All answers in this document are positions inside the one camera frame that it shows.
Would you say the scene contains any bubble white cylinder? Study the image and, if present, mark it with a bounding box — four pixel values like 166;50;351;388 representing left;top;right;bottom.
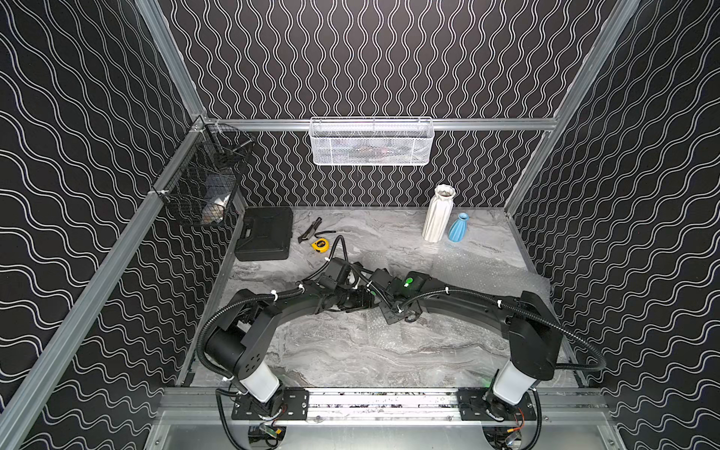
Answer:
422;184;457;244

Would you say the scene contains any blue ribbed vase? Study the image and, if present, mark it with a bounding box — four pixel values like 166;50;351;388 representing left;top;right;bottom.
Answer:
448;213;470;243

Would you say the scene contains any clear bubble wrap roll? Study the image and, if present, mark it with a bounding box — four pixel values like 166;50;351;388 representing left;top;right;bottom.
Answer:
362;309;402;367

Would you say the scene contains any clear bubble wrap sheet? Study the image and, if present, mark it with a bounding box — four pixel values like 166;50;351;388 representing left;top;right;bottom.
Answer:
430;249;533;296
499;264;557;319

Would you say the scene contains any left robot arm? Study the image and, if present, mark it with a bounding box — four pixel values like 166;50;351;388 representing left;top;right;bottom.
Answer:
195;258;379;403

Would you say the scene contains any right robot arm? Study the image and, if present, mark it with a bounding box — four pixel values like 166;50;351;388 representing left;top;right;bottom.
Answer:
367;269;607;406

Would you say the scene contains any yellow tape measure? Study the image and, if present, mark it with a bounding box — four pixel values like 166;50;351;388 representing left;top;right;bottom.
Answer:
311;238;330;253

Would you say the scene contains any black utility knife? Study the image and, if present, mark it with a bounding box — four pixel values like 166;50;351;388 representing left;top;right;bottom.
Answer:
297;217;337;244

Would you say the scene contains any black plastic tool case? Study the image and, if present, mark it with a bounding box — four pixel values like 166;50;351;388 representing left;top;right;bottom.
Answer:
234;206;294;262

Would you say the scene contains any white roll in black basket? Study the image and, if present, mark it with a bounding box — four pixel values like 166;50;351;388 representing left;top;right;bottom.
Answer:
201;174;236;225

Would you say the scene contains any white wire mesh basket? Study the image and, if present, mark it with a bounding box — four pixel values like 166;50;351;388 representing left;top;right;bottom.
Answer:
309;116;435;166

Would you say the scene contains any black wire basket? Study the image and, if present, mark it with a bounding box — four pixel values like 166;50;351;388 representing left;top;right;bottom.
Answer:
159;123;257;228

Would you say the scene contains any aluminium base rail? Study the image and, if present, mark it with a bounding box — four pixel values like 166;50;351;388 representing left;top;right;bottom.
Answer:
155;387;612;426

